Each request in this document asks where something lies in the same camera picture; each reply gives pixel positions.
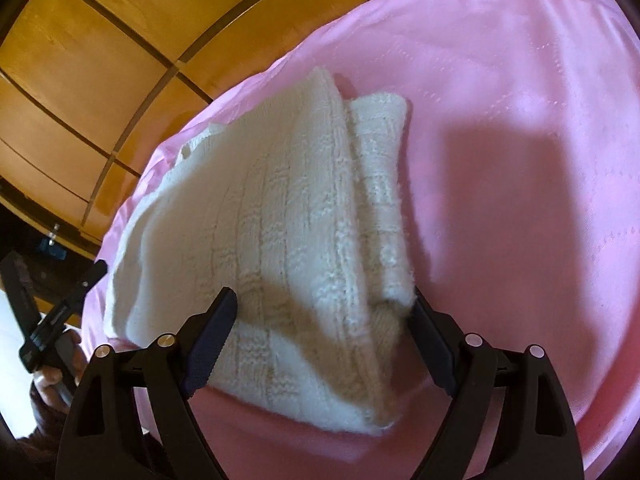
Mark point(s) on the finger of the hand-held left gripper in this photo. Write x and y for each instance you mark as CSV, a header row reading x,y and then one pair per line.
x,y
90,277

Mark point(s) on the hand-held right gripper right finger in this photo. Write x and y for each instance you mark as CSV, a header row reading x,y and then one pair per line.
x,y
435,345

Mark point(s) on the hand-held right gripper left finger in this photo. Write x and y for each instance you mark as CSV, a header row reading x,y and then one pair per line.
x,y
212,345

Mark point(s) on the white knit sweater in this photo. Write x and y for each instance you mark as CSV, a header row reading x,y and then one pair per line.
x,y
280,220

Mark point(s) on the person's left forearm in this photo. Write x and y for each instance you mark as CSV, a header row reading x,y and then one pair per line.
x,y
42,440

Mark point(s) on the person's left hand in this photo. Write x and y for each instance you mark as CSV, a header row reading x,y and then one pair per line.
x,y
47,382

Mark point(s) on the wooden wardrobe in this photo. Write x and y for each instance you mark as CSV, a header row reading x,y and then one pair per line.
x,y
100,60

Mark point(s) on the pink bed sheet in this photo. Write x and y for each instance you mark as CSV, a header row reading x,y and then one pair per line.
x,y
500,135

